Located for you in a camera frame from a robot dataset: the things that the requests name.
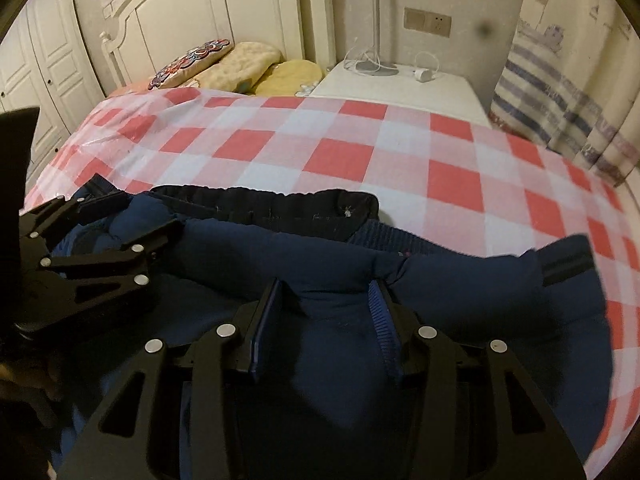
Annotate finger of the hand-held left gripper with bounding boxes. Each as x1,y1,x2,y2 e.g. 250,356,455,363
40,219,185,312
20,174,132,257

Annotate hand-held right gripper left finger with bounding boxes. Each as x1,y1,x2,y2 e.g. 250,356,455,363
57,277,285,480

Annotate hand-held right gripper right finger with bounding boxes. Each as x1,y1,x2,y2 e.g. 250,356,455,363
366,277,588,480

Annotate navy blue puffer jacket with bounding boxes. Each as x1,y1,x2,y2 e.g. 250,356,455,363
50,185,613,480

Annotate white wardrobe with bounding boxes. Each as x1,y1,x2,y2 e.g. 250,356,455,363
0,0,103,161

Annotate floral patterned pillow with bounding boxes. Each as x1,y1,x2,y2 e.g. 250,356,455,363
147,37,235,90

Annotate cream pillow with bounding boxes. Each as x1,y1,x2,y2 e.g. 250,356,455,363
192,41,282,93

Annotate white nightstand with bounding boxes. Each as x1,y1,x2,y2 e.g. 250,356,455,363
307,60,493,128

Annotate white wooden headboard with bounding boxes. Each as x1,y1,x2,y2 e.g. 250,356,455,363
100,0,336,96

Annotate yellow pillow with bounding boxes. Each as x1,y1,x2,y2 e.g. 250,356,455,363
254,59,326,97

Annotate printed striped curtain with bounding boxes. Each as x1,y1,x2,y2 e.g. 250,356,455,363
490,0,640,186

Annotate grey lamp base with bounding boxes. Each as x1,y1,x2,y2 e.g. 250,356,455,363
356,0,398,79

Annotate white charger with cable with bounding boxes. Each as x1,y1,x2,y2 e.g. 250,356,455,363
412,51,444,83

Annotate white lamp cable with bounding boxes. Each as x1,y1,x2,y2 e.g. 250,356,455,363
344,37,374,69

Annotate beige wall socket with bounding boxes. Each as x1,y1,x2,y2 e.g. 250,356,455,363
403,7,452,37

